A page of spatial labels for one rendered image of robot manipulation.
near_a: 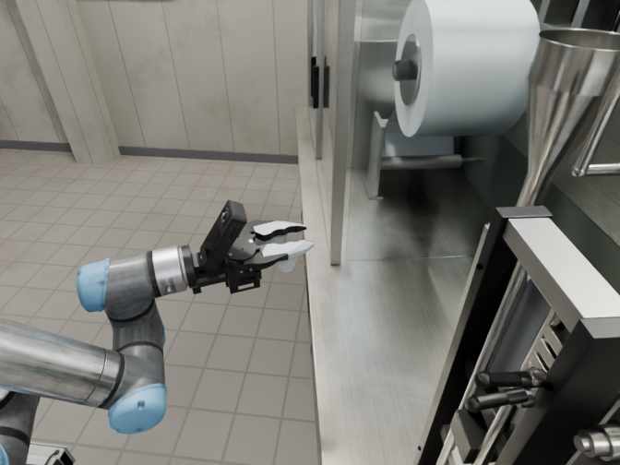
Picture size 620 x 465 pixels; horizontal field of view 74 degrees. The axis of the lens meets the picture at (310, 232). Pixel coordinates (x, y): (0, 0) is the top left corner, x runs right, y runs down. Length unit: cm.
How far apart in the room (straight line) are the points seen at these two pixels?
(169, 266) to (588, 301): 53
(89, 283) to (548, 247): 58
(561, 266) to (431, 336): 65
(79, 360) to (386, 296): 72
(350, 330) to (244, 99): 272
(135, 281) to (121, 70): 320
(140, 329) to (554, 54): 73
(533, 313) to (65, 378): 54
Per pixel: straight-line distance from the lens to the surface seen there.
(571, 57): 70
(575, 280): 38
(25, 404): 90
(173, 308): 237
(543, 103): 74
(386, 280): 112
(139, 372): 65
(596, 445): 42
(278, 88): 339
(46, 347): 61
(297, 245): 68
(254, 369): 204
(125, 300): 69
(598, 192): 108
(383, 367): 94
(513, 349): 51
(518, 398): 41
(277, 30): 328
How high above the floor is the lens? 166
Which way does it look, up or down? 37 degrees down
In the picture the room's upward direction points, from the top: straight up
